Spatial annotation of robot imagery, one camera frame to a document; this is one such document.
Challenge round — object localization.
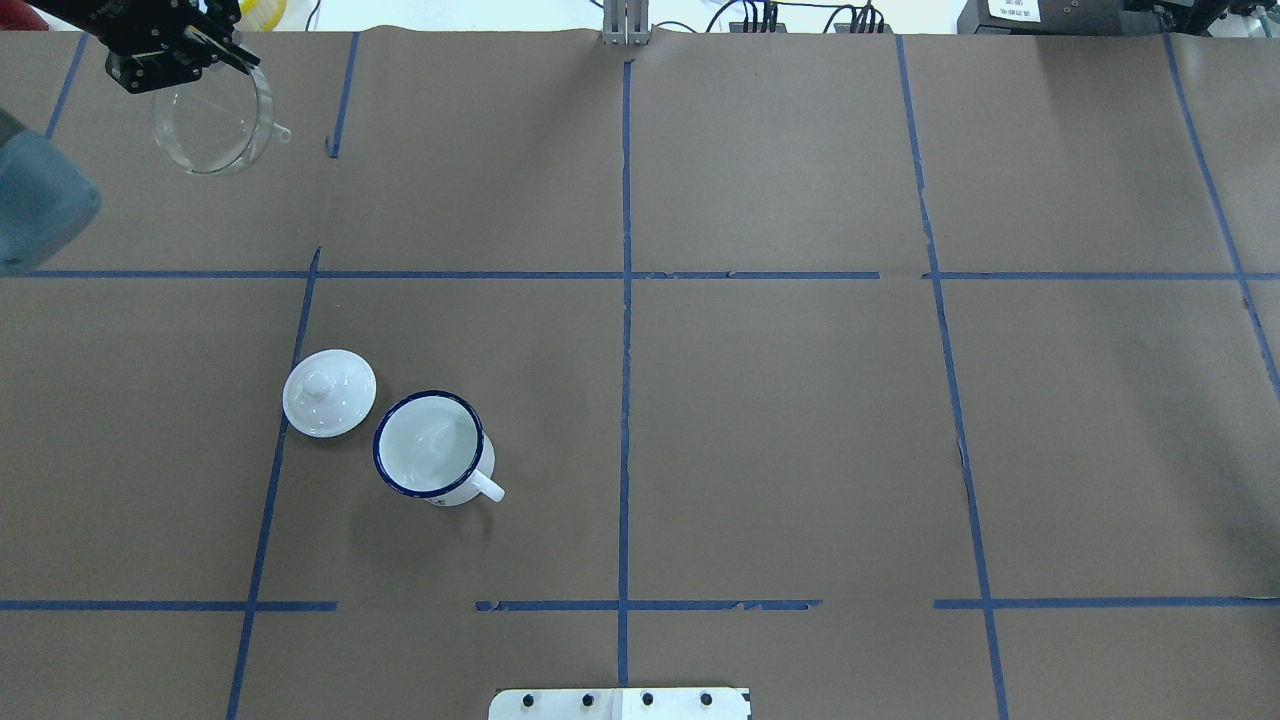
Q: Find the aluminium frame post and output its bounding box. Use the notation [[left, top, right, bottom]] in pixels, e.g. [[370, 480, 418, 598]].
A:
[[596, 0, 652, 47]]

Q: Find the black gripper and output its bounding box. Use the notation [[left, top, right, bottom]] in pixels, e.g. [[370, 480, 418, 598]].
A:
[[40, 1, 261, 94]]

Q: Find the white mug lid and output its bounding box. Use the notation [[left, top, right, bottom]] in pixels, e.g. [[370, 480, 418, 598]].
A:
[[282, 348, 378, 439]]

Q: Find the white enamel mug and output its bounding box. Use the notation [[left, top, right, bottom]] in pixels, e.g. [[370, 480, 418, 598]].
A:
[[372, 389, 506, 509]]

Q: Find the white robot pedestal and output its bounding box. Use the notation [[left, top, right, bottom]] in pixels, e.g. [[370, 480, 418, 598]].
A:
[[486, 685, 753, 719]]

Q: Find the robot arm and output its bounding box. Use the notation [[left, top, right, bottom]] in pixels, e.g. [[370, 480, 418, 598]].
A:
[[1, 1, 261, 275]]

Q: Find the yellow rimmed bowl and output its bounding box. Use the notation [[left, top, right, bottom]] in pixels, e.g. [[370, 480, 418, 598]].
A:
[[237, 0, 289, 32]]

